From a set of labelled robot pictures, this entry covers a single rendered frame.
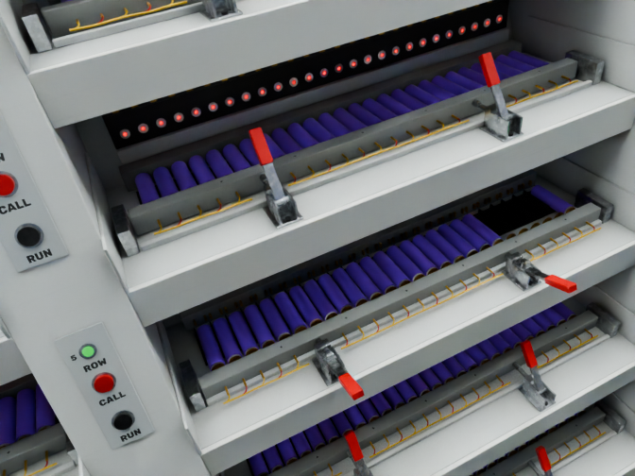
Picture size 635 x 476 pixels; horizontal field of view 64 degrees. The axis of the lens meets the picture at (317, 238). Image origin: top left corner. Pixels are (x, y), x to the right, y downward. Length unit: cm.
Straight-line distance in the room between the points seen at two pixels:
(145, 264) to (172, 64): 18
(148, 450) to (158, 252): 19
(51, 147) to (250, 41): 18
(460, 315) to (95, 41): 47
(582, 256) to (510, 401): 22
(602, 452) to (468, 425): 29
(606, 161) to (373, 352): 41
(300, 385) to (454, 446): 25
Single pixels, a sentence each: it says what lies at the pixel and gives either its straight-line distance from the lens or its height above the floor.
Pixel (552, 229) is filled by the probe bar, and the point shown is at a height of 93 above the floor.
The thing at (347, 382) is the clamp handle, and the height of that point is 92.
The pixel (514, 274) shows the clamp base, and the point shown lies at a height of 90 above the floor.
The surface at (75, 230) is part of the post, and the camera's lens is 46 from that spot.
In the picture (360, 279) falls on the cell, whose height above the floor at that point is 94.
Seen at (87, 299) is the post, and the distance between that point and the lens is 47.
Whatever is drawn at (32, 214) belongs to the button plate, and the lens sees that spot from 45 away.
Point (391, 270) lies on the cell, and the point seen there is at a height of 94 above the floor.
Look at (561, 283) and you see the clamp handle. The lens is 62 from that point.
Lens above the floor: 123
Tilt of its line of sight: 20 degrees down
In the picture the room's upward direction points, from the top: 16 degrees counter-clockwise
